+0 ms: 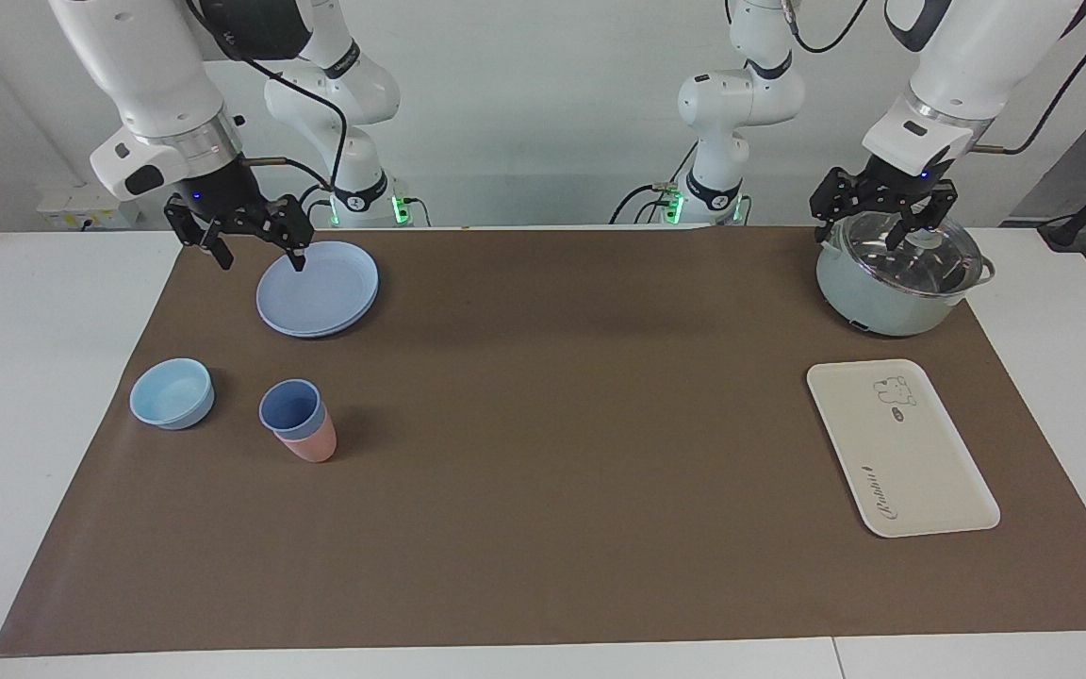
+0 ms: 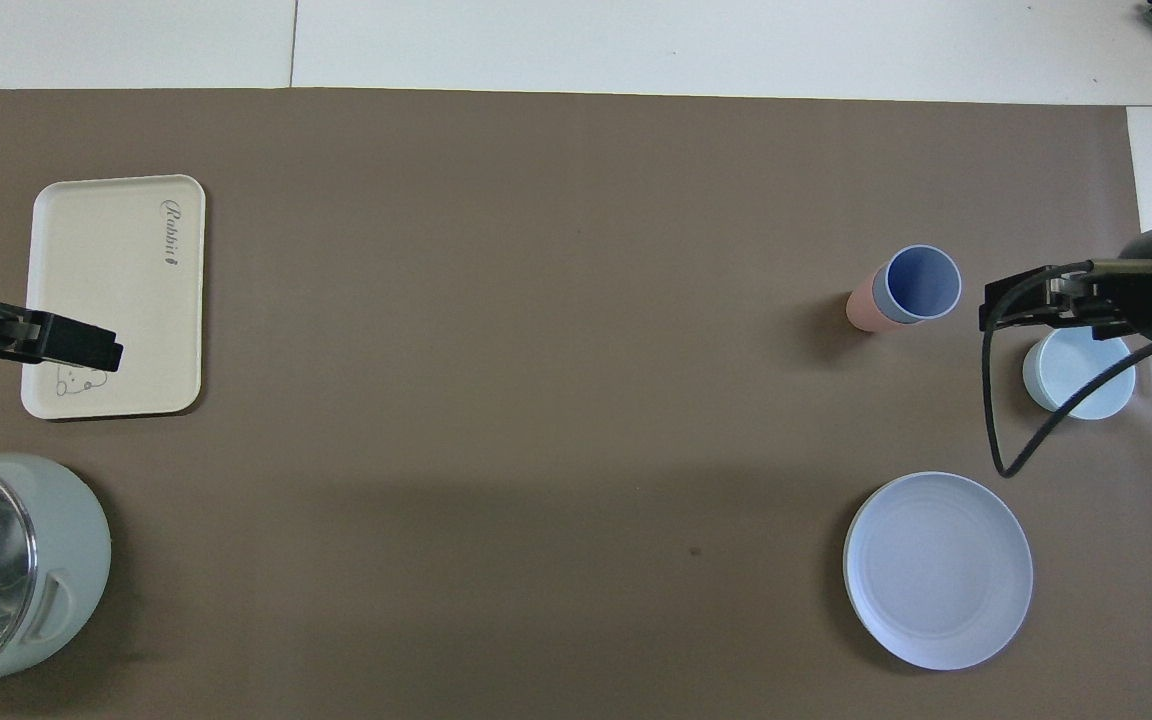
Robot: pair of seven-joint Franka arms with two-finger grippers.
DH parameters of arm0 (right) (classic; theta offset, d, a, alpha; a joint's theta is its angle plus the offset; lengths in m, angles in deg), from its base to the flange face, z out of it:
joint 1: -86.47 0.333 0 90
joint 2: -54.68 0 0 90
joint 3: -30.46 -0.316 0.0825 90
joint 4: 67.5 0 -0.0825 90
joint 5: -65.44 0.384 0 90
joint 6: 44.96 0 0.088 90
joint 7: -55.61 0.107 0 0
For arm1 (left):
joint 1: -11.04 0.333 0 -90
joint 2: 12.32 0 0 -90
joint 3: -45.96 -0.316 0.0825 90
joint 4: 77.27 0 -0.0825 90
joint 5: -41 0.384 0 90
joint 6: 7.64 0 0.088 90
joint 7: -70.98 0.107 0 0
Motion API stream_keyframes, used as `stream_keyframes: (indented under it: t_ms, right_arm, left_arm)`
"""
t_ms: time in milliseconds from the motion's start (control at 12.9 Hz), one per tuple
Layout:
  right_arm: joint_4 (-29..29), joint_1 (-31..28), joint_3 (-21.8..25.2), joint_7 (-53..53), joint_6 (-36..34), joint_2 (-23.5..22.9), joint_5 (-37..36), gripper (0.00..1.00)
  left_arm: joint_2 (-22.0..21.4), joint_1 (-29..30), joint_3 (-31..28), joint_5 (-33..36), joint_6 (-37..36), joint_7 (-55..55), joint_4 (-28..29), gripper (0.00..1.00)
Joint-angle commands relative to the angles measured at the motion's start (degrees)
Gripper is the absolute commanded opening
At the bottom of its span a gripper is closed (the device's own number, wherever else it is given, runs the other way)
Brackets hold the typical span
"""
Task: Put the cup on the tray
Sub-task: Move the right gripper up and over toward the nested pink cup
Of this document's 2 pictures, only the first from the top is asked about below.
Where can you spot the pink plastic cup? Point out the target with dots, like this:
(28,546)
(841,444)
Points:
(312,447)

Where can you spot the light blue bowl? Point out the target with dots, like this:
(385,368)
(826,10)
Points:
(171,396)

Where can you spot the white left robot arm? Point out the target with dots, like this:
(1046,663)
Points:
(977,57)

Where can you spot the blue plastic cup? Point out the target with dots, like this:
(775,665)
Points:
(288,407)

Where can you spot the cream tray with bear print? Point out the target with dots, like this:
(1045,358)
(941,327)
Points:
(901,453)

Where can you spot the white wall power strip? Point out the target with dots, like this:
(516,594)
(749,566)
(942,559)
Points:
(81,203)

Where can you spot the lavender blue plate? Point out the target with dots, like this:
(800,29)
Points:
(317,288)

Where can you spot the pale green cooking pot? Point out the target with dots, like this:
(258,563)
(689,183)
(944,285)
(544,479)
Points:
(873,306)

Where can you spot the brown table mat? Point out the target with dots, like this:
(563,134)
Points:
(552,424)

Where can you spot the glass pot lid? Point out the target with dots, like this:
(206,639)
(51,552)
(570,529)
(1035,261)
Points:
(882,255)

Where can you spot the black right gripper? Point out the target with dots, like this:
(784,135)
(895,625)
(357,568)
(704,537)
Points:
(218,193)

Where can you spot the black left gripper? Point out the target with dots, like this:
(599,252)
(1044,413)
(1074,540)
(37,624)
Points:
(882,189)

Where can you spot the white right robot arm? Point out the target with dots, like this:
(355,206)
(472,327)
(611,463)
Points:
(156,75)

